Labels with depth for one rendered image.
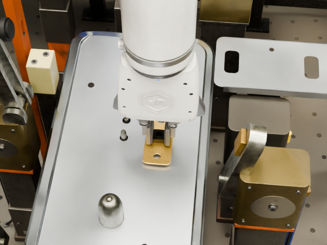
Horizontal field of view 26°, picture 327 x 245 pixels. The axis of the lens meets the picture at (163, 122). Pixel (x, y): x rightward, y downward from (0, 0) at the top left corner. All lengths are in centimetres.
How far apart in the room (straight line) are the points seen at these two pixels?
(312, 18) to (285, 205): 71
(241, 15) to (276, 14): 46
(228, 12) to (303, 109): 37
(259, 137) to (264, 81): 22
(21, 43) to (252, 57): 35
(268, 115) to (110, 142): 24
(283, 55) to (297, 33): 45
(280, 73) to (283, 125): 8
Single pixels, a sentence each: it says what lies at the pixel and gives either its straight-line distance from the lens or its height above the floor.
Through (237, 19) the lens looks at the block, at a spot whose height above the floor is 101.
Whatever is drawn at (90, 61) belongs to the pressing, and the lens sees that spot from 108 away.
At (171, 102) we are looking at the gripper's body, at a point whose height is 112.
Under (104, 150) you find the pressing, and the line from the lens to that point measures 98.
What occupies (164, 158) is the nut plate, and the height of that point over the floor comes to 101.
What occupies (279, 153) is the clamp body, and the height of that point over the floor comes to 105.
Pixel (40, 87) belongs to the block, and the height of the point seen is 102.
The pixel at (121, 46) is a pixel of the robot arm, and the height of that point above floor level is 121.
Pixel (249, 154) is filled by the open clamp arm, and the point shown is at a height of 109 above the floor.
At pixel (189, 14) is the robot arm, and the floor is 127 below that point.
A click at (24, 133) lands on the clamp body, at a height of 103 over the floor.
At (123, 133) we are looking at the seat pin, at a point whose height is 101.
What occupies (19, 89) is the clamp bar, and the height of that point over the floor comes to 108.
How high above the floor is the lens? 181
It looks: 54 degrees down
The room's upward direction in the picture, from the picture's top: straight up
